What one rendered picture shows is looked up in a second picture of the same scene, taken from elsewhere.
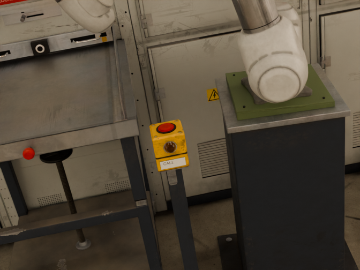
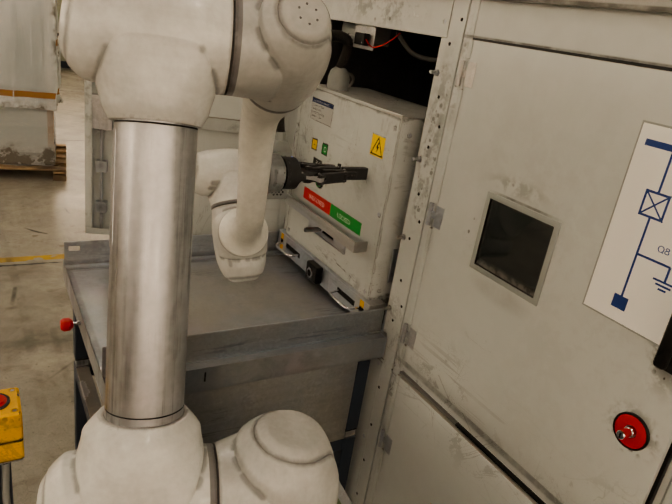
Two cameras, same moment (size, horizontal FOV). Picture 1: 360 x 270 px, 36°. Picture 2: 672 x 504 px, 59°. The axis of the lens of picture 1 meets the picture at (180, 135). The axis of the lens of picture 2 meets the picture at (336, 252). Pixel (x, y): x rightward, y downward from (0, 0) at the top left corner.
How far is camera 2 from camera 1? 1.56 m
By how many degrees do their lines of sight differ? 54
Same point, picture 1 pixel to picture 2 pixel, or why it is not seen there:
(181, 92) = (405, 470)
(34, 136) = (85, 315)
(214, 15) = (481, 412)
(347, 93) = not seen: outside the picture
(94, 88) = not seen: hidden behind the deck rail
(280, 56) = (59, 471)
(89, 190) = not seen: hidden behind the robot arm
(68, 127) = (101, 334)
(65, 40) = (333, 285)
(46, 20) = (332, 249)
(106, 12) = (229, 258)
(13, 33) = (310, 240)
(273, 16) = (117, 409)
